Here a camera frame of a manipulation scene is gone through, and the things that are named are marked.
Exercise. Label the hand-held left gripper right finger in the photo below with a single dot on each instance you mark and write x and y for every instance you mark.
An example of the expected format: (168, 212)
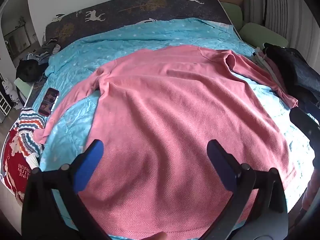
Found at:
(223, 166)

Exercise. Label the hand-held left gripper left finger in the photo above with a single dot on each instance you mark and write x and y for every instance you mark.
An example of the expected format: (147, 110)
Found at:
(94, 152)

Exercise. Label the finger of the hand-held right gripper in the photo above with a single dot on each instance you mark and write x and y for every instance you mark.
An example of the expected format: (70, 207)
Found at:
(303, 123)

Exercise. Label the pink long-sleeve shirt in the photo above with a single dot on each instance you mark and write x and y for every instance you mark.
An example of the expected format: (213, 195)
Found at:
(162, 105)

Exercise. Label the pile of dark clothes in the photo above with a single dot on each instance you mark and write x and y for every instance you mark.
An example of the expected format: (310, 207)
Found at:
(300, 75)

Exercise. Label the pile of grey clothes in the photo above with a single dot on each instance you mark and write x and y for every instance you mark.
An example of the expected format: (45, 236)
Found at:
(47, 48)

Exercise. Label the person's left hand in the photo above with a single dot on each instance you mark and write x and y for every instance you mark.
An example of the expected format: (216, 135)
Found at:
(152, 236)

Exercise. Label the smartphone with red case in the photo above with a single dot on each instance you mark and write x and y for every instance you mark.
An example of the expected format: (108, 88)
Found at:
(49, 101)

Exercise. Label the striped knit sweater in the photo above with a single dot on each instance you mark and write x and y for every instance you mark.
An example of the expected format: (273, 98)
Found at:
(30, 130)

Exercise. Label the red printed cloth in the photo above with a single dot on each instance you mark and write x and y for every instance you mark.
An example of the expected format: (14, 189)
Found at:
(12, 160)

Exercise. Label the light green box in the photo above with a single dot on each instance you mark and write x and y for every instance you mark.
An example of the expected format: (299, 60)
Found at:
(23, 87)

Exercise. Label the large green pillow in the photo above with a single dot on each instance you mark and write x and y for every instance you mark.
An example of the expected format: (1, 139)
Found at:
(262, 33)

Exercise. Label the white shelf unit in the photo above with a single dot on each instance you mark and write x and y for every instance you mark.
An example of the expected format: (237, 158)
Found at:
(4, 107)

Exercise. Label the black bag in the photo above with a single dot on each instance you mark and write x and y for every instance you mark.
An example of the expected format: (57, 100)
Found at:
(28, 70)

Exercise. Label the white figurine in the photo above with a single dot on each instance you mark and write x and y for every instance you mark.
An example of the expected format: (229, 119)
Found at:
(8, 87)

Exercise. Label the grey pleated curtain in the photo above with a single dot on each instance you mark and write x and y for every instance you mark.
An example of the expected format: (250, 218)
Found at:
(282, 10)

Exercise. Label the blue star-print blanket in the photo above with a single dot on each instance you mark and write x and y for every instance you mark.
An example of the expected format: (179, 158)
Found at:
(150, 35)

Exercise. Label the small green pillow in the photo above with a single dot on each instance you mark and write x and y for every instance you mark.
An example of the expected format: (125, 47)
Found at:
(232, 15)

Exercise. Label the dark deer-print bedspread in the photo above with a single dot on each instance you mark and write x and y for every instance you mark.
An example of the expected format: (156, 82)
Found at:
(150, 5)

